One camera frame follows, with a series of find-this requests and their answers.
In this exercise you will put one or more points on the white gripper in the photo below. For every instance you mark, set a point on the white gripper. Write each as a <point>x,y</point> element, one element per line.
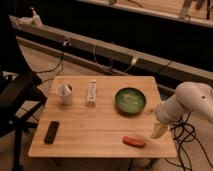
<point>166,113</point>

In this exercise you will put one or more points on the black remote control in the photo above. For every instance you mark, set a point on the black remote control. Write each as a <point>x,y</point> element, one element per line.
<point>51,132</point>

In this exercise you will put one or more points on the white tube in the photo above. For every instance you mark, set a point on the white tube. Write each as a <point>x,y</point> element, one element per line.
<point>91,93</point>

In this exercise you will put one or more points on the red pepper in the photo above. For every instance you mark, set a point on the red pepper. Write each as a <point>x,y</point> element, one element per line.
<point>133,142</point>

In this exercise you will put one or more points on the green ceramic bowl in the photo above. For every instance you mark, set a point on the green ceramic bowl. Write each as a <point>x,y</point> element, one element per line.
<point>130,101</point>

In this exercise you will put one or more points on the black chair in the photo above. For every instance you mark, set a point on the black chair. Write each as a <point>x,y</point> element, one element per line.
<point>12,97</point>

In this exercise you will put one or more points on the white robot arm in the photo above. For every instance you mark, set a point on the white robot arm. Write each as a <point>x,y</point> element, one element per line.
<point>188,97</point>

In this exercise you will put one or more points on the metal rail beam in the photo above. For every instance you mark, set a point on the metal rail beam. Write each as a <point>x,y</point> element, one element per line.
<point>145,61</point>

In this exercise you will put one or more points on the white cup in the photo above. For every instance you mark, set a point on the white cup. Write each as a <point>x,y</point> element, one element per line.
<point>65,92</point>

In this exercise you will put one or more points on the white bottle on rail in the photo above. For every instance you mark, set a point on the white bottle on rail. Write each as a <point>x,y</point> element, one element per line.
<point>34,20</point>

